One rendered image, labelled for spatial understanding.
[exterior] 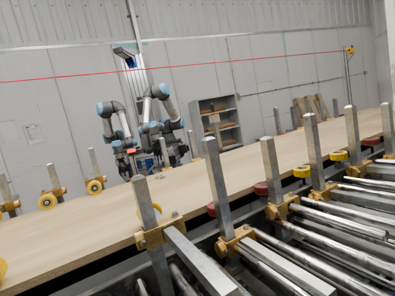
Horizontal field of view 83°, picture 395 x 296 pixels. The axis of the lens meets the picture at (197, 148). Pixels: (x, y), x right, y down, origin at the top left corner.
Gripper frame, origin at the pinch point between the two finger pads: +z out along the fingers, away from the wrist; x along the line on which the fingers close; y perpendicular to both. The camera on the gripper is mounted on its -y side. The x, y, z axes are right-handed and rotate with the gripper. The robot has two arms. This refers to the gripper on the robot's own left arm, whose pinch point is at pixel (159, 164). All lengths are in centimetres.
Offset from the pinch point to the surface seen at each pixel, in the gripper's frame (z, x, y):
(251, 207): 14, -95, -24
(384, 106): -17, -140, 43
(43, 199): -4, -1, -82
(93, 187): -3, -9, -58
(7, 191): -12, 23, -93
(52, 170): -18, 15, -70
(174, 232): -4, -104, -75
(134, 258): 13, -76, -75
